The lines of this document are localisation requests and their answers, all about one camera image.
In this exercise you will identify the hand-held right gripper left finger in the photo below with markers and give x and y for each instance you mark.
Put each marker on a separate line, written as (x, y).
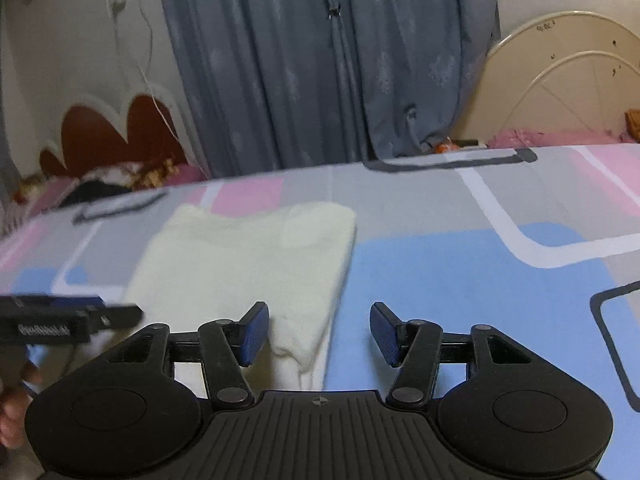
(255, 332)

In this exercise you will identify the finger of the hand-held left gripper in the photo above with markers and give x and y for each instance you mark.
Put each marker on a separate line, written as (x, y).
(117, 316)

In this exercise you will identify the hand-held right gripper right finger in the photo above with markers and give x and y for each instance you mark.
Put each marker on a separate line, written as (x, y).
(385, 332)

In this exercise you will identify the cream small garment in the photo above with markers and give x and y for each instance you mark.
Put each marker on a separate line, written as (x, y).
(240, 260)

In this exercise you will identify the dark clothes pile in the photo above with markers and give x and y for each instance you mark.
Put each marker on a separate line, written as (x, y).
(100, 187)

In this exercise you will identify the person's left hand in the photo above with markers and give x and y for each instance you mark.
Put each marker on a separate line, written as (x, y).
(15, 410)

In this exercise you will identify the printed pastel bed sheet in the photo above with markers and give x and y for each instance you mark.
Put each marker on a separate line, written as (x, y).
(450, 285)

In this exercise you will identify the golden patterned cloth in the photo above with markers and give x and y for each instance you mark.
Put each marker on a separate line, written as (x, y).
(152, 175)

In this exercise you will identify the red white-edged headboard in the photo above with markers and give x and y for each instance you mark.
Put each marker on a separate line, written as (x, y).
(115, 140)

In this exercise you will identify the orange small item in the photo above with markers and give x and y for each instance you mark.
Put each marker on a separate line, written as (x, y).
(444, 146)

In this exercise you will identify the pink cloth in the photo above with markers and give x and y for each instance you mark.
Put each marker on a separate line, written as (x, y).
(530, 137)

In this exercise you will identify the grey-blue curtain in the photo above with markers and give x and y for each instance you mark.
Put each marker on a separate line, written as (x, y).
(310, 60)

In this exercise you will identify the cream curved headboard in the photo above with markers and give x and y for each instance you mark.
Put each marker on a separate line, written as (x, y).
(550, 60)

